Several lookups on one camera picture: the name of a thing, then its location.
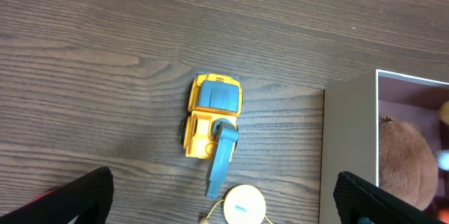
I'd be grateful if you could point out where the white plush duck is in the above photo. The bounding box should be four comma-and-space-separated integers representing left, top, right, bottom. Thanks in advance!
436, 101, 448, 223

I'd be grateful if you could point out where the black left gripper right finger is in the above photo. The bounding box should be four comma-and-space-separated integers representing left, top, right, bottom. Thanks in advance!
333, 171, 443, 224

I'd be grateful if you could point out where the red ball toy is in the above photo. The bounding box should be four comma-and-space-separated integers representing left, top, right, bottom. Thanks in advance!
25, 187, 59, 205

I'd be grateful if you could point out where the yellow toy truck grey cannon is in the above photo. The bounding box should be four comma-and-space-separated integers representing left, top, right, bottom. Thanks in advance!
180, 72, 243, 199

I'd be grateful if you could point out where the brown furry plush toy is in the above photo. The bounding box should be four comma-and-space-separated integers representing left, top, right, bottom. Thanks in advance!
379, 115, 438, 211

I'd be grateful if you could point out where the yellow rattle drum toy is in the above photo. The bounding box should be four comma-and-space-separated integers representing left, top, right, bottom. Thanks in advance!
198, 184, 276, 224

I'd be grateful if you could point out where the white cardboard box pink inside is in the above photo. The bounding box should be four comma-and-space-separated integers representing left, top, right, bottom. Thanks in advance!
319, 70, 448, 224

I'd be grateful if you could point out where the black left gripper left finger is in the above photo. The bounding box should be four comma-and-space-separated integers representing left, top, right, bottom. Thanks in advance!
1, 166, 114, 224

